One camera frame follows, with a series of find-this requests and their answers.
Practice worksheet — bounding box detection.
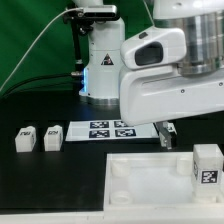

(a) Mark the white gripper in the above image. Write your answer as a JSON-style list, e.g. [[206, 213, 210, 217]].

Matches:
[[119, 66, 224, 150]]

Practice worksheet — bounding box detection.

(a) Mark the white square table top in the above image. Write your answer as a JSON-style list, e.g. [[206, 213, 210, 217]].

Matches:
[[104, 152, 224, 211]]

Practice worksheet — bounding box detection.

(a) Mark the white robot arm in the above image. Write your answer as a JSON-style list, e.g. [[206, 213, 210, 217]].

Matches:
[[72, 0, 224, 141]]

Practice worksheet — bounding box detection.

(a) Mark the white marker tag sheet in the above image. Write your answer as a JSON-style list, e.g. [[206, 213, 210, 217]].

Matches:
[[66, 119, 158, 142]]

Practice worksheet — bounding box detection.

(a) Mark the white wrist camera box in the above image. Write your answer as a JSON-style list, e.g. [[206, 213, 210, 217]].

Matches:
[[121, 26, 187, 70]]

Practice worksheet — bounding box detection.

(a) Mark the white front table rail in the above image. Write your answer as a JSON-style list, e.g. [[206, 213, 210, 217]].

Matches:
[[0, 213, 224, 224]]

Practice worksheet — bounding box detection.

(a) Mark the black cable bundle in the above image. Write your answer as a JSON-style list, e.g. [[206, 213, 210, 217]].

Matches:
[[0, 72, 83, 100]]

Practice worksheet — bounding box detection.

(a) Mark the white cable at right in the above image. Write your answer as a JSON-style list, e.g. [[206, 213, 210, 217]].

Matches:
[[142, 0, 156, 26]]

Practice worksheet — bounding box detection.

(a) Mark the black mounted camera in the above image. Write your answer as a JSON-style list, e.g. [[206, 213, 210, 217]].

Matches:
[[63, 5, 119, 23]]

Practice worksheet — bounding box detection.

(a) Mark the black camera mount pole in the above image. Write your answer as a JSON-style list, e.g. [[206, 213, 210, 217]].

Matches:
[[70, 20, 84, 73]]

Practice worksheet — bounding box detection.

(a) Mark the grey camera cable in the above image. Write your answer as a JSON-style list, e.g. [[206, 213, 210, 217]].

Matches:
[[0, 7, 83, 92]]

